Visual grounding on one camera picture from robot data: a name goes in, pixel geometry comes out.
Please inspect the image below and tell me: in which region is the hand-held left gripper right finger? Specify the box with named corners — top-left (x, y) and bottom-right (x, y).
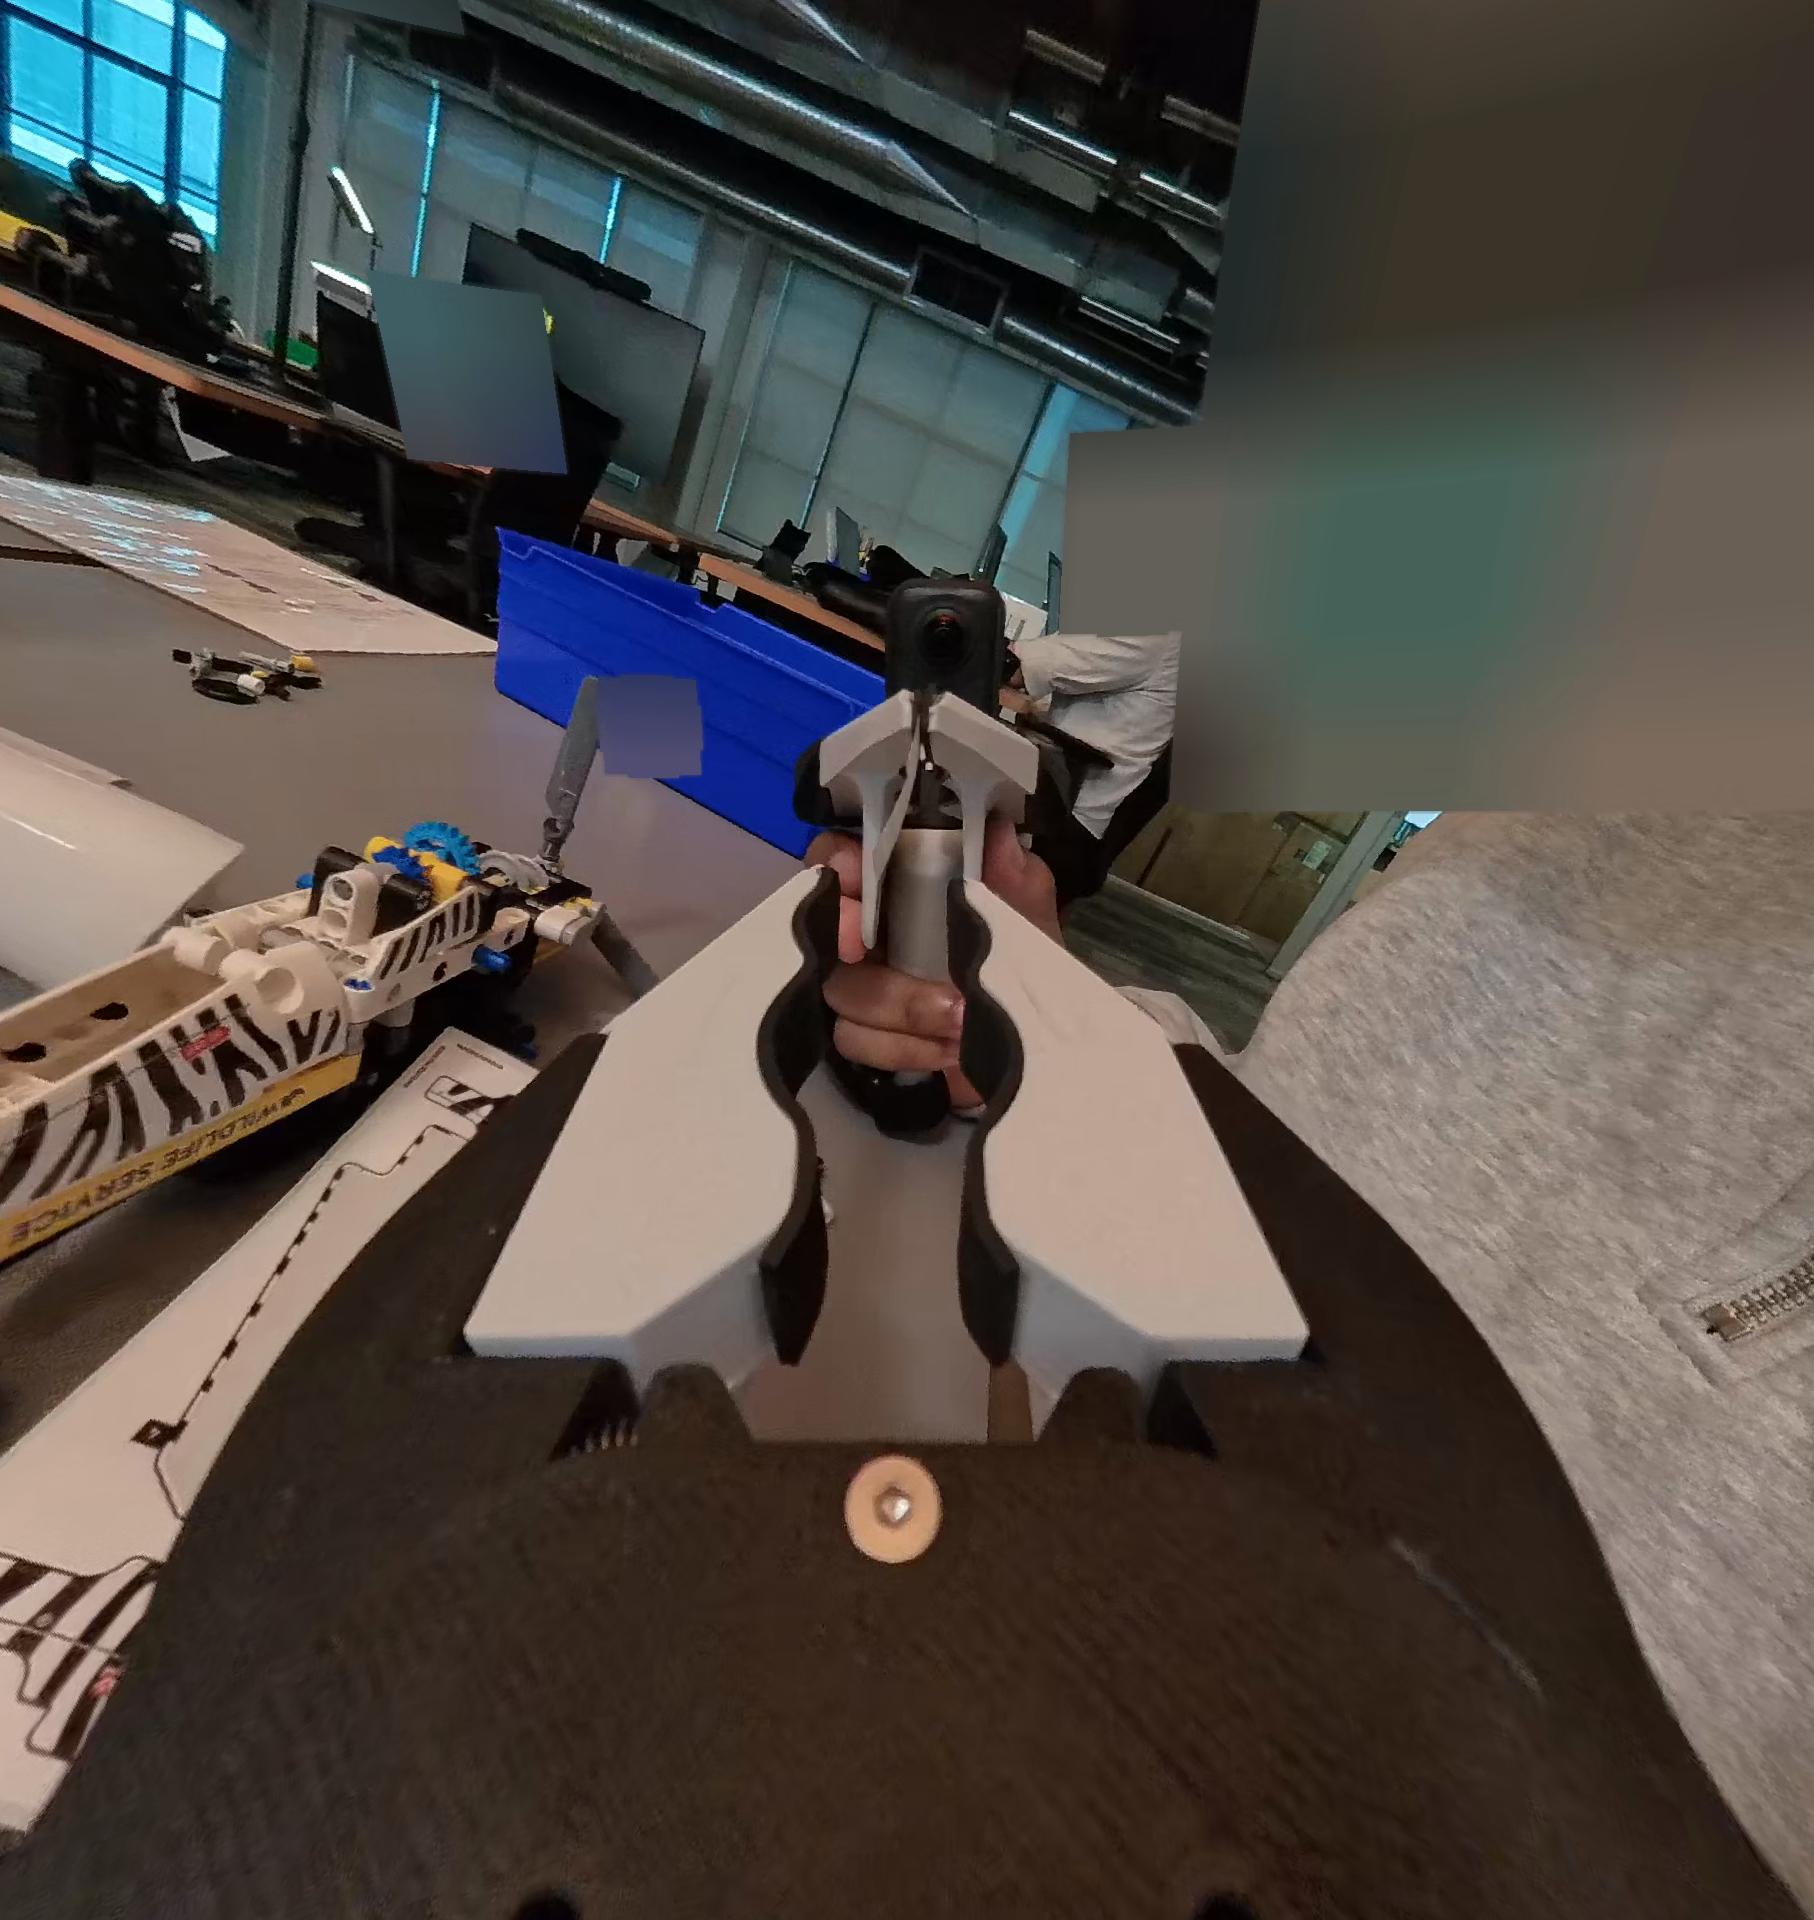
top-left (953, 879), bottom-right (1315, 1414)

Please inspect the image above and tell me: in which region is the blue plastic bin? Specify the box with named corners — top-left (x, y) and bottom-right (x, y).
top-left (493, 525), bottom-right (897, 861)

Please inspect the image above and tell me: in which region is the black computer monitor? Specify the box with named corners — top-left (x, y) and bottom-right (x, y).
top-left (461, 222), bottom-right (709, 484)

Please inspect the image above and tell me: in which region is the pile of black equipment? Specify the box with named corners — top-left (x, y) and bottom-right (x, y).
top-left (30, 156), bottom-right (235, 362)

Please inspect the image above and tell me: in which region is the large printed cardboard sheet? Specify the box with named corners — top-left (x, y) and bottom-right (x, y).
top-left (0, 461), bottom-right (500, 659)

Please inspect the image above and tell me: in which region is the small lego assembly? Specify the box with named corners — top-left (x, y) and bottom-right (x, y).
top-left (171, 646), bottom-right (323, 705)

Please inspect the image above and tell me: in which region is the lego instruction booklet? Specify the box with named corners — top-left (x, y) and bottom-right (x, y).
top-left (0, 703), bottom-right (247, 986)

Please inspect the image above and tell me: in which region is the zebra sticker sheet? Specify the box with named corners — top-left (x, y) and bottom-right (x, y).
top-left (0, 1027), bottom-right (542, 1834)

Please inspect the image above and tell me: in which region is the person's right hand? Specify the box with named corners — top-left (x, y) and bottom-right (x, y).
top-left (805, 826), bottom-right (1070, 1079)

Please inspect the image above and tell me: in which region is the person's grey hoodie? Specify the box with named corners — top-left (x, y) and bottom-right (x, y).
top-left (1222, 811), bottom-right (1814, 1920)

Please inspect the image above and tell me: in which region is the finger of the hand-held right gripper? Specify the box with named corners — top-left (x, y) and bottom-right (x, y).
top-left (926, 703), bottom-right (1039, 889)
top-left (813, 693), bottom-right (931, 960)

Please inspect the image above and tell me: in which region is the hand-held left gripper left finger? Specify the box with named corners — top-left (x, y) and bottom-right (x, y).
top-left (464, 870), bottom-right (840, 1429)

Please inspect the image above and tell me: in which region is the zebra striped lego helicopter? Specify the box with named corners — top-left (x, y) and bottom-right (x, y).
top-left (0, 674), bottom-right (661, 1296)

